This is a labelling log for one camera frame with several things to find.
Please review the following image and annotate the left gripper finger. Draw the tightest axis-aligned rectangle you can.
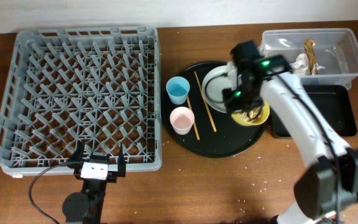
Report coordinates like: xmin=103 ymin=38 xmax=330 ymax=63
xmin=73 ymin=141 xmax=85 ymax=162
xmin=117 ymin=144 xmax=126 ymax=177

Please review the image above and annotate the grey round plate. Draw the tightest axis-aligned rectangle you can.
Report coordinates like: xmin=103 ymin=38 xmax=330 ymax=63
xmin=202 ymin=65 xmax=232 ymax=113

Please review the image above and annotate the white paper waste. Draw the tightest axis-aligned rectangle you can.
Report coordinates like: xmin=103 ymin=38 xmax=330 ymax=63
xmin=290 ymin=53 xmax=325 ymax=75

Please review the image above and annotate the food scraps and rice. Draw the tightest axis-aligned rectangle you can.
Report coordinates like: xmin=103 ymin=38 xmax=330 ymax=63
xmin=241 ymin=107 xmax=263 ymax=122

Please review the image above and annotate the yellow bowl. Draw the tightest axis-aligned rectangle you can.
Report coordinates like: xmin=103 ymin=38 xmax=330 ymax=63
xmin=231 ymin=101 xmax=270 ymax=126

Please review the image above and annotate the brown food wrapper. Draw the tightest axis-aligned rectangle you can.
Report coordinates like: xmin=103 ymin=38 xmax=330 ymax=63
xmin=304 ymin=39 xmax=318 ymax=75

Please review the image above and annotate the light blue plastic cup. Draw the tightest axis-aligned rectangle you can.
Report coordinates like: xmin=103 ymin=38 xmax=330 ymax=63
xmin=166 ymin=77 xmax=190 ymax=105

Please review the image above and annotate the pink plastic cup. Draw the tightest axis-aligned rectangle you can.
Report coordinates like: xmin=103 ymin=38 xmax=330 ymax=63
xmin=170 ymin=106 xmax=194 ymax=135

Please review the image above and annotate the wooden chopstick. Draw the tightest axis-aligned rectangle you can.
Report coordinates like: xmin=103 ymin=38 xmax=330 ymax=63
xmin=194 ymin=71 xmax=217 ymax=133
xmin=186 ymin=97 xmax=200 ymax=141

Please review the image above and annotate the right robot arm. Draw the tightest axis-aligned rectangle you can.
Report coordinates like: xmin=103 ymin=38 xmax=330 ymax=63
xmin=222 ymin=40 xmax=358 ymax=223

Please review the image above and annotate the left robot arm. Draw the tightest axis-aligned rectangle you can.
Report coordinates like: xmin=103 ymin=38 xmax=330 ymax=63
xmin=62 ymin=141 xmax=126 ymax=224

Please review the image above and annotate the grey plastic dishwasher rack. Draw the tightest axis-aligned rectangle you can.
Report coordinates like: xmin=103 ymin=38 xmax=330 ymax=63
xmin=0 ymin=26 xmax=162 ymax=178

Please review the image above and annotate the clear plastic waste bin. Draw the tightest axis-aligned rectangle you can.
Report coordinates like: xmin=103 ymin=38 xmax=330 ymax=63
xmin=259 ymin=28 xmax=358 ymax=89

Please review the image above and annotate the round black serving tray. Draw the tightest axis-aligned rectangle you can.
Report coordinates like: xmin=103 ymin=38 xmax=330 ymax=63
xmin=161 ymin=61 xmax=265 ymax=158

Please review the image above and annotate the black rectangular tray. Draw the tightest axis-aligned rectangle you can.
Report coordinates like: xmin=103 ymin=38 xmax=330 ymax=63
xmin=268 ymin=84 xmax=358 ymax=139

